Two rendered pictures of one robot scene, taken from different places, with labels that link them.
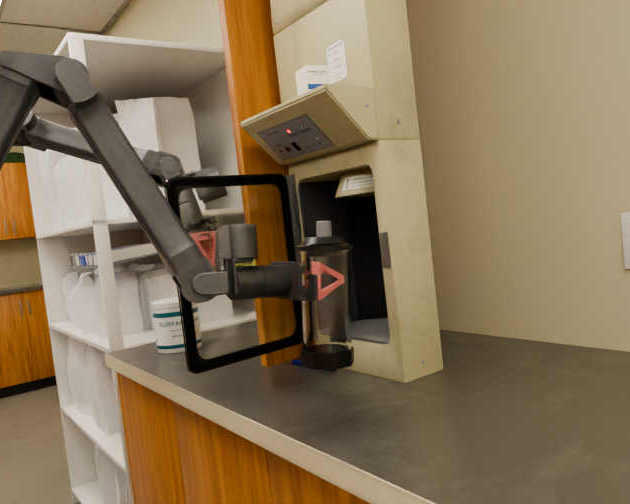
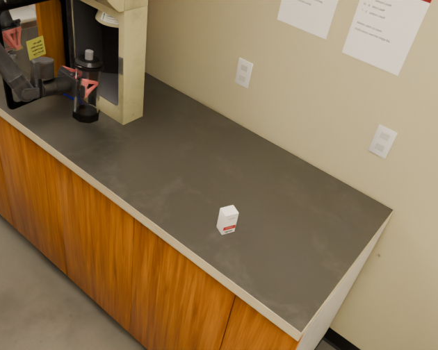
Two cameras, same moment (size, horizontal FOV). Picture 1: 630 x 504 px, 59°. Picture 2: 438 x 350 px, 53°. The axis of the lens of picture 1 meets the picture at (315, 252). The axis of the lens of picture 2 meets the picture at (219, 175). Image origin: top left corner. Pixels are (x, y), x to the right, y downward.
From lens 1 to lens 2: 86 cm
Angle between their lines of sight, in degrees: 42
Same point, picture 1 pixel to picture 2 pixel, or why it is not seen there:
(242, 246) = (46, 73)
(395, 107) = not seen: outside the picture
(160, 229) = (3, 66)
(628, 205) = (243, 55)
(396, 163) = (132, 22)
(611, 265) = (230, 77)
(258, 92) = not seen: outside the picture
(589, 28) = not seen: outside the picture
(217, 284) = (34, 94)
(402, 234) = (131, 58)
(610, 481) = (183, 196)
